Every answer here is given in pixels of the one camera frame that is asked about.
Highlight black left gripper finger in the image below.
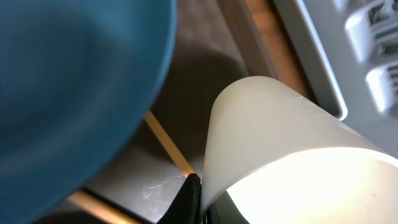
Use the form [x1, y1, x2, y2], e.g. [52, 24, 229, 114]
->
[157, 173, 201, 224]

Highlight wooden chopstick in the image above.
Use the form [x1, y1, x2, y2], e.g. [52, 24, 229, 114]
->
[144, 110, 195, 177]
[67, 190, 141, 224]

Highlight cream white cup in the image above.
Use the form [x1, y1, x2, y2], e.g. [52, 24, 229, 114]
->
[200, 77, 397, 223]

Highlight dark blue plate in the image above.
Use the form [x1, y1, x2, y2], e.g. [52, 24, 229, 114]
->
[1, 0, 177, 223]

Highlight grey plastic dishwasher rack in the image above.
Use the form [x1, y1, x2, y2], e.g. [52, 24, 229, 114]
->
[274, 0, 397, 154]

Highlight brown serving tray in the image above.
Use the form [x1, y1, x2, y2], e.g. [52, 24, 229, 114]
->
[83, 1, 274, 223]

